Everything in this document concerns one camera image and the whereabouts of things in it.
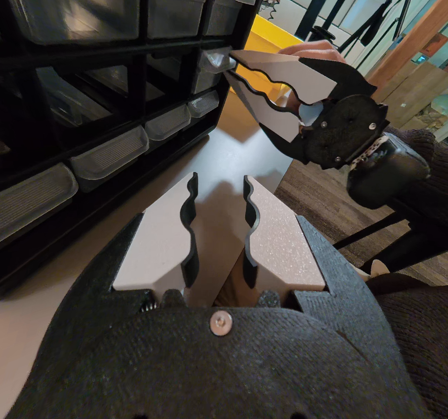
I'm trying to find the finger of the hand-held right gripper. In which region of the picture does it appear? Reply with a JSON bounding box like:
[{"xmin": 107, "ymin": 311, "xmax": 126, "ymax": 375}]
[
  {"xmin": 229, "ymin": 49, "xmax": 339, "ymax": 106},
  {"xmin": 223, "ymin": 70, "xmax": 304, "ymax": 144}
]

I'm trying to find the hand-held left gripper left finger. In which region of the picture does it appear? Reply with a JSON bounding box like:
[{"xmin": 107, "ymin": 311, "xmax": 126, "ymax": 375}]
[{"xmin": 113, "ymin": 172, "xmax": 200, "ymax": 299}]

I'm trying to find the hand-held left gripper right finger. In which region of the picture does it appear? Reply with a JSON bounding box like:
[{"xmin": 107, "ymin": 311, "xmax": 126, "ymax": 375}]
[{"xmin": 242, "ymin": 175, "xmax": 326, "ymax": 293}]

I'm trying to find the large yellow plastic bin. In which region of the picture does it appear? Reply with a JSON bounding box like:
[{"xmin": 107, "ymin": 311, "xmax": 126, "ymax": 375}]
[{"xmin": 229, "ymin": 14, "xmax": 295, "ymax": 102}]

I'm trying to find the clear plastic drawer tray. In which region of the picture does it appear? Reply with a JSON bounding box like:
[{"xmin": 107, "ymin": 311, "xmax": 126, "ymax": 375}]
[{"xmin": 195, "ymin": 46, "xmax": 238, "ymax": 95}]

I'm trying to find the black drawer cabinet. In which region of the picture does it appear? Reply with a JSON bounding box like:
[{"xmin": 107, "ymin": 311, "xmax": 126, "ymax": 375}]
[{"xmin": 0, "ymin": 0, "xmax": 274, "ymax": 295}]

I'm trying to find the grey desk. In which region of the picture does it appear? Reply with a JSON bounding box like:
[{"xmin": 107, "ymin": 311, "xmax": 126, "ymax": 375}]
[{"xmin": 0, "ymin": 92, "xmax": 295, "ymax": 405}]

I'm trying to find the person's right hand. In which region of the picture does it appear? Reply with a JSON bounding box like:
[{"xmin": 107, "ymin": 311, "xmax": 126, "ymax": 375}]
[{"xmin": 278, "ymin": 39, "xmax": 348, "ymax": 64}]

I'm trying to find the stack of cardboard boxes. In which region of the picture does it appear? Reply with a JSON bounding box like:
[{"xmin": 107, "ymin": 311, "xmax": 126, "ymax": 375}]
[{"xmin": 376, "ymin": 60, "xmax": 448, "ymax": 132}]

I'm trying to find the black tripod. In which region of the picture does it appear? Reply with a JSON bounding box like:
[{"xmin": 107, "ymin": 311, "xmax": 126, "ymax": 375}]
[{"xmin": 311, "ymin": 0, "xmax": 413, "ymax": 57}]

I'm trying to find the group of small cabinet drawers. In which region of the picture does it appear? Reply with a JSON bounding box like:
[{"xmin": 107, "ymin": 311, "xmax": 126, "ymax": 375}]
[{"xmin": 0, "ymin": 0, "xmax": 258, "ymax": 243}]

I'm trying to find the wooden beam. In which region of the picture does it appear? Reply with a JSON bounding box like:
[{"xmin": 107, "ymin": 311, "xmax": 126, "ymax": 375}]
[{"xmin": 366, "ymin": 4, "xmax": 448, "ymax": 81}]

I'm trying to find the person's dark knit sweater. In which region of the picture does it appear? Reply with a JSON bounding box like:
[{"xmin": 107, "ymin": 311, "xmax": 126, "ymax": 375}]
[{"xmin": 364, "ymin": 274, "xmax": 448, "ymax": 419}]

